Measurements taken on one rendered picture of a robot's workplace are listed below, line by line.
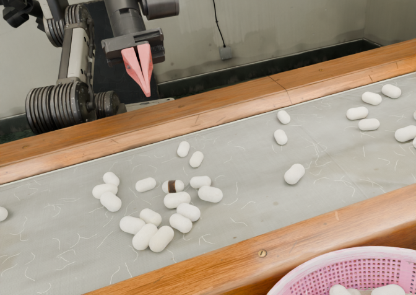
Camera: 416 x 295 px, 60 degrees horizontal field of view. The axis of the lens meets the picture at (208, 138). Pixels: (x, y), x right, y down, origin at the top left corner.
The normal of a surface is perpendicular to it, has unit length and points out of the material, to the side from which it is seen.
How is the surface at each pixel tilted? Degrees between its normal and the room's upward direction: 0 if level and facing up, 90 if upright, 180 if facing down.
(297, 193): 0
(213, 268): 0
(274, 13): 90
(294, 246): 0
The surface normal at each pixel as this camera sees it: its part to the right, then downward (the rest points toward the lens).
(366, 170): -0.15, -0.84
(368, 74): 0.09, -0.26
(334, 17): 0.26, 0.49
